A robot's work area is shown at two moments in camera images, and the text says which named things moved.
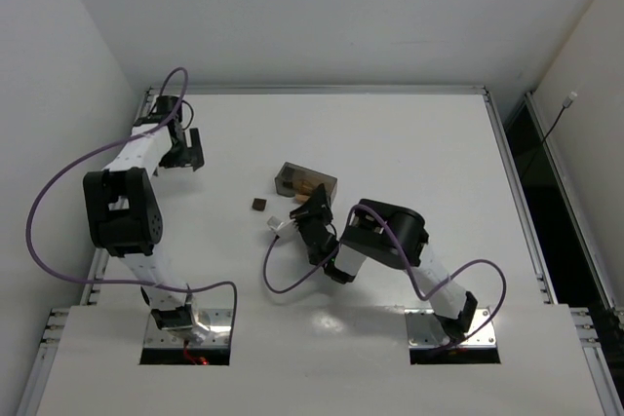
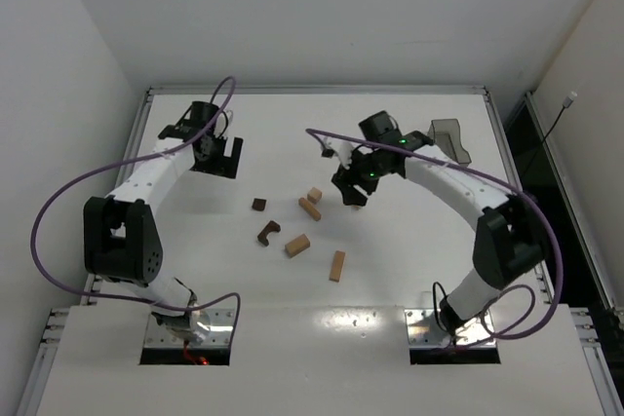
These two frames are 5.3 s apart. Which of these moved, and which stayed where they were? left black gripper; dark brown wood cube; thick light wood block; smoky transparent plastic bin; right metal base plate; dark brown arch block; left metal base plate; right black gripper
Moved: thick light wood block; smoky transparent plastic bin; dark brown arch block; right black gripper; left black gripper
Stayed: dark brown wood cube; left metal base plate; right metal base plate
